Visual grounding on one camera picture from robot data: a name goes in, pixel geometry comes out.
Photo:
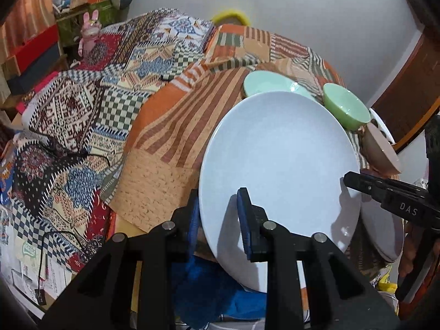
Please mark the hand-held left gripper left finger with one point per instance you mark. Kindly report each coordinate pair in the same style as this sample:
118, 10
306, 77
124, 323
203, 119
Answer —
187, 220

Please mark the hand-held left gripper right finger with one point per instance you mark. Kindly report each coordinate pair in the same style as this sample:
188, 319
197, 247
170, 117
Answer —
243, 223

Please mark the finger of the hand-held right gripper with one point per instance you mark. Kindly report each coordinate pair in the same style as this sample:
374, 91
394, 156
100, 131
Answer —
364, 183

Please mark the large white plate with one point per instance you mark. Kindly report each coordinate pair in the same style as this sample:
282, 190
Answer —
282, 158

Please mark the mint green bowl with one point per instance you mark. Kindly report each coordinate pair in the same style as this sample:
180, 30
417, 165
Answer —
268, 82

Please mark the person's right hand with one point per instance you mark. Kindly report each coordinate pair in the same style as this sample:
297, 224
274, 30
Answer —
409, 254

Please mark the beige pink bowl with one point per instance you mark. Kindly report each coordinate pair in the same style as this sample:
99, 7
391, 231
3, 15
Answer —
381, 154

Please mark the white brown-spotted bowl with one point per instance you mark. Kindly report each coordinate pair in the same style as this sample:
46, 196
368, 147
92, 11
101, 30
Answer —
383, 123

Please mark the blue cloth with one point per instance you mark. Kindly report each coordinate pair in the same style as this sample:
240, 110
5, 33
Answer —
213, 295

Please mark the yellow plush toy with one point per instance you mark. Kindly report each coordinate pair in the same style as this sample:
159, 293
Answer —
386, 285

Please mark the light green bowl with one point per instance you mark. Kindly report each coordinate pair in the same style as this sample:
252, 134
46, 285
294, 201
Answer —
343, 105

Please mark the orange striped patchwork blanket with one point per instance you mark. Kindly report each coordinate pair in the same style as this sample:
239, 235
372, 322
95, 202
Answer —
165, 137

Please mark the wooden door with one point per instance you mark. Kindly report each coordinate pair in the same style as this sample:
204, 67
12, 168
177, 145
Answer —
409, 89

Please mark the checkered patterned patchwork blanket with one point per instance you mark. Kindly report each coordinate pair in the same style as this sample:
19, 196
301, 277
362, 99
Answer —
86, 117

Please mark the pile of papers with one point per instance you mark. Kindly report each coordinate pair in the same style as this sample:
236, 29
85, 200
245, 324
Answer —
24, 264

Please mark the pink rabbit toy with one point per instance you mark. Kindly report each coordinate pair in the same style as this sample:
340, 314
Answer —
88, 32

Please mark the dark blue box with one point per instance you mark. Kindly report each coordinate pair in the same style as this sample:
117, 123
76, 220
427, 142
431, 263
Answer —
37, 68

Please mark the green patterned box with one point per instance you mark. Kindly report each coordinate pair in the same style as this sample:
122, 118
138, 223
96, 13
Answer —
86, 17

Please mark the red box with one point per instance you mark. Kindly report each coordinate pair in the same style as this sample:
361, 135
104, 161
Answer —
34, 43

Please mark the orange curtain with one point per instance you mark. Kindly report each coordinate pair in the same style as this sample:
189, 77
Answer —
24, 13

